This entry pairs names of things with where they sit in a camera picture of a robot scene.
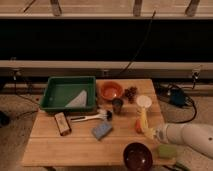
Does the yellow banana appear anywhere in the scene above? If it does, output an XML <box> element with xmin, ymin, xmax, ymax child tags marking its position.
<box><xmin>140</xmin><ymin>107</ymin><xmax>154</xmax><ymax>139</ymax></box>

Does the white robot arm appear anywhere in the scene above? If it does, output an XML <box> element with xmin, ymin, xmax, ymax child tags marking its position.
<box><xmin>155</xmin><ymin>123</ymin><xmax>213</xmax><ymax>159</ymax></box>

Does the dark metal cup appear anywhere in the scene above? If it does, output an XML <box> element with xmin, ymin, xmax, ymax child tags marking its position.
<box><xmin>112</xmin><ymin>98</ymin><xmax>123</xmax><ymax>114</ymax></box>

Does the white paper cup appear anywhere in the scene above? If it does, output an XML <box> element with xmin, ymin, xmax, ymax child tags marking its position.
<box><xmin>136</xmin><ymin>95</ymin><xmax>152</xmax><ymax>110</ymax></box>

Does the orange bowl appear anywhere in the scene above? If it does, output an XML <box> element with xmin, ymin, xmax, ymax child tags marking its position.
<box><xmin>100</xmin><ymin>81</ymin><xmax>123</xmax><ymax>101</ymax></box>

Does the dark grape bunch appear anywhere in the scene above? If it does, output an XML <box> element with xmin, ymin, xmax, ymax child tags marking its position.
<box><xmin>124</xmin><ymin>87</ymin><xmax>137</xmax><ymax>103</ymax></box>

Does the grey cloth in tray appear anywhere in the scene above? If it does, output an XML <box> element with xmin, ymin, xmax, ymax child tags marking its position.
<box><xmin>67</xmin><ymin>90</ymin><xmax>87</xmax><ymax>107</ymax></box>

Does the wooden table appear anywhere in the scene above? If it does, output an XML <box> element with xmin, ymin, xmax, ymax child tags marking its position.
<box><xmin>21</xmin><ymin>78</ymin><xmax>177</xmax><ymax>168</ymax></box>

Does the green plastic tray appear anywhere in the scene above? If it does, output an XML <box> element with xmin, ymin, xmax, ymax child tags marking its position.
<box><xmin>40</xmin><ymin>76</ymin><xmax>96</xmax><ymax>113</ymax></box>

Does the blue sponge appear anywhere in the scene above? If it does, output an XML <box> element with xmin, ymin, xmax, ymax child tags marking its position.
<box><xmin>92</xmin><ymin>121</ymin><xmax>112</xmax><ymax>140</ymax></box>

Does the orange carrot toy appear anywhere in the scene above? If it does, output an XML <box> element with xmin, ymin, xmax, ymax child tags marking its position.
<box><xmin>135</xmin><ymin>119</ymin><xmax>142</xmax><ymax>134</ymax></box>

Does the brown rectangular box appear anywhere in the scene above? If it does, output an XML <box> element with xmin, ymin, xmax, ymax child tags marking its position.
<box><xmin>54</xmin><ymin>112</ymin><xmax>71</xmax><ymax>136</ymax></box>

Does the black power adapter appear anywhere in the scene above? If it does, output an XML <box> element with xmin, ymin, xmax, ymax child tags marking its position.
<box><xmin>169</xmin><ymin>89</ymin><xmax>186</xmax><ymax>107</ymax></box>

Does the dark red bowl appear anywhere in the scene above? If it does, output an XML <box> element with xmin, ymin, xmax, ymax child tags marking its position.
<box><xmin>123</xmin><ymin>142</ymin><xmax>153</xmax><ymax>171</ymax></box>

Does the green sponge block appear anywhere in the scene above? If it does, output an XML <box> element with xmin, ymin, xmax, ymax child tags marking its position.
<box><xmin>158</xmin><ymin>144</ymin><xmax>177</xmax><ymax>159</ymax></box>

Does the black hanging cable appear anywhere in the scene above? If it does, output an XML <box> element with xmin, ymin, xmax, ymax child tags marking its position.
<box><xmin>117</xmin><ymin>9</ymin><xmax>157</xmax><ymax>76</ymax></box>

